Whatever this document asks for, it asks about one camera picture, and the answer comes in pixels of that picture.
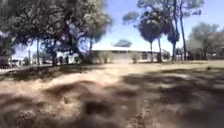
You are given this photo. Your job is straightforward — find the large dark leafy tree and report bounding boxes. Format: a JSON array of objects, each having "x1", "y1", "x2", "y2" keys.
[{"x1": 0, "y1": 0, "x2": 114, "y2": 67}]

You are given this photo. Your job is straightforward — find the grey-green bushy tree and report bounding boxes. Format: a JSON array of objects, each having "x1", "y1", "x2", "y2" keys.
[{"x1": 187, "y1": 22, "x2": 224, "y2": 61}]

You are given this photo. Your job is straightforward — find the low pale building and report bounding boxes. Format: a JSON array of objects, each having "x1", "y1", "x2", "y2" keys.
[{"x1": 90, "y1": 45, "x2": 172, "y2": 63}]

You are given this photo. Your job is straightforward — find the tall thin-trunked tree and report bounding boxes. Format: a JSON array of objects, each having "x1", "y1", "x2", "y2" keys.
[
  {"x1": 122, "y1": 9, "x2": 172, "y2": 64},
  {"x1": 137, "y1": 0, "x2": 205, "y2": 62}
]

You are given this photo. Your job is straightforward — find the vehicle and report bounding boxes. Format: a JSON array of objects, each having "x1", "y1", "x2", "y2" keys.
[{"x1": 9, "y1": 58, "x2": 24, "y2": 67}]

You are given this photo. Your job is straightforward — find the dry brown grass ground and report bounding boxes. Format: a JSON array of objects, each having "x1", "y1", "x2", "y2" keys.
[{"x1": 0, "y1": 59, "x2": 224, "y2": 128}]

